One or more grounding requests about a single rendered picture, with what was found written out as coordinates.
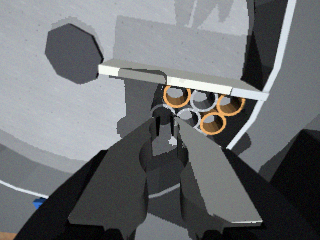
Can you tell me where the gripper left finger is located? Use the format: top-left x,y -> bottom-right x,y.
13,115 -> 160,240

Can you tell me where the bronze bushing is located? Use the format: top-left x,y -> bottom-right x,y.
199,106 -> 226,135
215,93 -> 245,116
163,84 -> 191,108

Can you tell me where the grey metal ring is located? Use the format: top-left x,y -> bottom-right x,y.
175,101 -> 201,128
189,88 -> 218,112
149,97 -> 176,127

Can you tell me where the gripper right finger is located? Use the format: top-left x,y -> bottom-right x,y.
170,115 -> 320,240

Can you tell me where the blue crate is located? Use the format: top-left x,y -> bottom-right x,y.
33,197 -> 46,210

